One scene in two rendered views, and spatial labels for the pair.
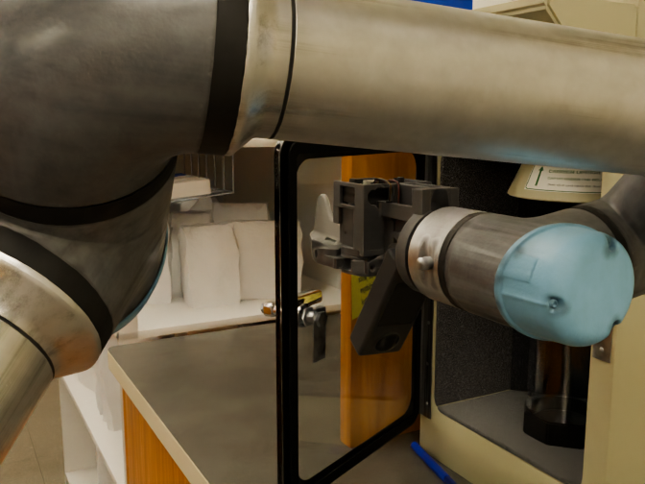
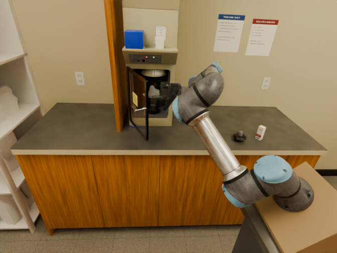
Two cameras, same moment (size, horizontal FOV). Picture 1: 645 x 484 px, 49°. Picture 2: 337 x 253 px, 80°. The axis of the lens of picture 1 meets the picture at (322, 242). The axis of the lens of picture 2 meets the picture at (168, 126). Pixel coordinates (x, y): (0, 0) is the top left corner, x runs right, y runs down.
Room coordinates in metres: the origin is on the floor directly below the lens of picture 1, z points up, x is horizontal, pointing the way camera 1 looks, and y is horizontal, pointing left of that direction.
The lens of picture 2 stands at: (0.17, 0.94, 1.72)
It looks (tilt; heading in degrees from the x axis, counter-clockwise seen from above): 30 degrees down; 294
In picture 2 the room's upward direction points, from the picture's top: 3 degrees clockwise
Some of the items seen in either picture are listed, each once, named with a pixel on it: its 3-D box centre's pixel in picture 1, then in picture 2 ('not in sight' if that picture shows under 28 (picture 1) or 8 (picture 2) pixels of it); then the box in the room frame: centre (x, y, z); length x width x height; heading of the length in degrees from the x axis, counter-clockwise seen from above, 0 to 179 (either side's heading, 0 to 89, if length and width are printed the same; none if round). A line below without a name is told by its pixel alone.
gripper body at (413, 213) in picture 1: (398, 232); (170, 91); (0.61, -0.07, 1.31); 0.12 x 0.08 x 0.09; 28
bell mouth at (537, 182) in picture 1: (585, 172); (154, 69); (0.85, -0.31, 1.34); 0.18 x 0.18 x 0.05
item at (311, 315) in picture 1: (315, 333); not in sight; (0.73, 0.01, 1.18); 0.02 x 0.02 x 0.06; 55
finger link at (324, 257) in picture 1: (342, 252); (159, 96); (0.65, -0.02, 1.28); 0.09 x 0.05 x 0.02; 28
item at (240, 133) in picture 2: not in sight; (239, 135); (0.19, -0.36, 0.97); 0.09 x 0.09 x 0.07
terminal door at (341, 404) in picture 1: (359, 303); (137, 103); (0.82, -0.04, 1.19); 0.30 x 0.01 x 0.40; 145
